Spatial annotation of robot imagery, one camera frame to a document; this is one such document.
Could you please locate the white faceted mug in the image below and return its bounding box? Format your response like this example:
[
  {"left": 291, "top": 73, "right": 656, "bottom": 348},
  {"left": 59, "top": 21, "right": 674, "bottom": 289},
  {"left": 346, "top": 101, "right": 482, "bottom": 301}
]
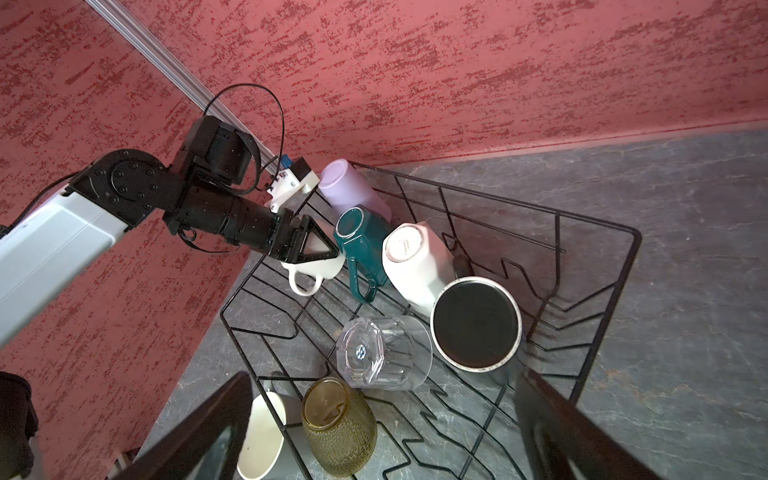
[{"left": 382, "top": 222, "right": 457, "bottom": 317}]

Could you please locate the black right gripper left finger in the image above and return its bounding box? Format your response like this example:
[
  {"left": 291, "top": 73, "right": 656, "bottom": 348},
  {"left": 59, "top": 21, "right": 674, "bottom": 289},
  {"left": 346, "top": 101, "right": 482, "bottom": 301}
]
[{"left": 117, "top": 372, "right": 253, "bottom": 479}]

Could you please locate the black wire dish rack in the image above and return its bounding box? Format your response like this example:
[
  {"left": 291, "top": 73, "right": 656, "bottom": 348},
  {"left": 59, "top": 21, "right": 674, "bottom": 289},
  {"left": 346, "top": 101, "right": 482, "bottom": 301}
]
[{"left": 220, "top": 165, "right": 642, "bottom": 479}]

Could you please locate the white mug green handle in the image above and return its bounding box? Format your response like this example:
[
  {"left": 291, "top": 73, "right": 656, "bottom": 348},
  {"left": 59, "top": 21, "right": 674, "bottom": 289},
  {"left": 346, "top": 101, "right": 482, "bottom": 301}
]
[{"left": 334, "top": 205, "right": 395, "bottom": 303}]

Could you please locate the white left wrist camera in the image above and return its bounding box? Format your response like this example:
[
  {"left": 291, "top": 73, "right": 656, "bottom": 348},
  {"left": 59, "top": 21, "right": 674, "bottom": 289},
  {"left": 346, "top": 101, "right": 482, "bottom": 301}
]
[{"left": 267, "top": 154, "right": 320, "bottom": 213}]

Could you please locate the lilac plastic cup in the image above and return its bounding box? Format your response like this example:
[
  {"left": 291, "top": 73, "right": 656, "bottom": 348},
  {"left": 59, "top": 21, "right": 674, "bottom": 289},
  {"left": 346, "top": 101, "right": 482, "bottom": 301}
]
[{"left": 319, "top": 159, "right": 392, "bottom": 222}]

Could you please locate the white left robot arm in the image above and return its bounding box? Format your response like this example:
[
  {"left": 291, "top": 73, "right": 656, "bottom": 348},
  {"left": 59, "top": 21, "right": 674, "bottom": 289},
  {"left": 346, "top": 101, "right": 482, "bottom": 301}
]
[{"left": 1, "top": 116, "right": 340, "bottom": 344}]

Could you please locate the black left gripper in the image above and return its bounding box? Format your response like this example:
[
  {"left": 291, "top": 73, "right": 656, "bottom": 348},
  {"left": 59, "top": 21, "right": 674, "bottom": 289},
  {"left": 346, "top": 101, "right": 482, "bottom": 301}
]
[{"left": 269, "top": 212, "right": 340, "bottom": 264}]

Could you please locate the clear plastic cup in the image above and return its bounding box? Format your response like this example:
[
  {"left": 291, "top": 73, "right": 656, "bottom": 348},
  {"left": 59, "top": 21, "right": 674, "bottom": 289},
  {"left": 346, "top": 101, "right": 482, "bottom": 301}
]
[{"left": 336, "top": 316, "right": 433, "bottom": 391}]

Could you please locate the white mug red inside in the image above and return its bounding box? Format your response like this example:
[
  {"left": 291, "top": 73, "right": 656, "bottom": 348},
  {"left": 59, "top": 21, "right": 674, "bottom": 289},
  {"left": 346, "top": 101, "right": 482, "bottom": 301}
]
[{"left": 281, "top": 253, "right": 346, "bottom": 297}]

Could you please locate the white mug grey outside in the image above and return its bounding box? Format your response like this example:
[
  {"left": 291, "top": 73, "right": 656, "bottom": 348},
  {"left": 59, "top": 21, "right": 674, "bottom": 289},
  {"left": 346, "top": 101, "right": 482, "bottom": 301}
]
[{"left": 237, "top": 391, "right": 309, "bottom": 479}]

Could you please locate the olive green glass tumbler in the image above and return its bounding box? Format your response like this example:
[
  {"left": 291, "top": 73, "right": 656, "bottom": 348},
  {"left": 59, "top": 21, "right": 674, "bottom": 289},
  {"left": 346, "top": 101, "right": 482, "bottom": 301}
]
[{"left": 301, "top": 376, "right": 377, "bottom": 477}]

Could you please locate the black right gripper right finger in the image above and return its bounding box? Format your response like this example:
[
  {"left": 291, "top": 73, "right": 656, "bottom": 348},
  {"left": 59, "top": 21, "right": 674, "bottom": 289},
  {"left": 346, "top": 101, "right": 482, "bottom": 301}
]
[{"left": 514, "top": 369, "right": 658, "bottom": 479}]

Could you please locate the black mug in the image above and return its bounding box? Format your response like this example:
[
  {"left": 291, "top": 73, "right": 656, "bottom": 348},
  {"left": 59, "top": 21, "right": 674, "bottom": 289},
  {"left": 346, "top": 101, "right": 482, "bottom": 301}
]
[{"left": 430, "top": 276, "right": 523, "bottom": 379}]

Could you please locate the aluminium corner post left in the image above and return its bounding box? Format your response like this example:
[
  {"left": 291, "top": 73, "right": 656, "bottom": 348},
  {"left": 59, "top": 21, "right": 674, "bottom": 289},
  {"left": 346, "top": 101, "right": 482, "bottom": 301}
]
[{"left": 83, "top": 0, "right": 280, "bottom": 175}]

